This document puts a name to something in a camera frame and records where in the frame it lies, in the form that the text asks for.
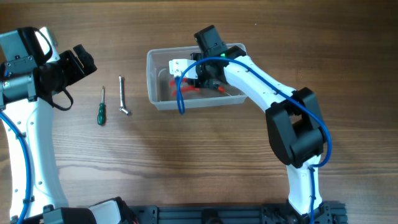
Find black red screwdriver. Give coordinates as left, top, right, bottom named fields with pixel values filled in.
left=217, top=86, right=229, bottom=95

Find green handled screwdriver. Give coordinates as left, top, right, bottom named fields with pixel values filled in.
left=97, top=86, right=106, bottom=126

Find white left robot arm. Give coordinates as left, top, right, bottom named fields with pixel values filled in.
left=1, top=27, right=139, bottom=223

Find blue cable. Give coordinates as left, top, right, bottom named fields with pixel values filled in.
left=175, top=57, right=333, bottom=224
left=0, top=111, right=34, bottom=224

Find red handled cutters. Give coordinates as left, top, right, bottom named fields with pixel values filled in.
left=169, top=78, right=200, bottom=96

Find left blue cable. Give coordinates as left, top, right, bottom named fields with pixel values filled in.
left=0, top=111, right=34, bottom=224

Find clear plastic container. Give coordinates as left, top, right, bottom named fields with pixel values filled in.
left=146, top=46, right=247, bottom=111

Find black aluminium frame rail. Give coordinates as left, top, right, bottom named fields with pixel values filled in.
left=130, top=201, right=348, bottom=224

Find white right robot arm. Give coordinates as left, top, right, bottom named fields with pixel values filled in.
left=190, top=26, right=331, bottom=216

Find right blue cable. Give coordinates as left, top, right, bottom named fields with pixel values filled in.
left=175, top=57, right=333, bottom=224

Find silver socket wrench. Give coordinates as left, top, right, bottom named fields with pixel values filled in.
left=119, top=75, right=131, bottom=116

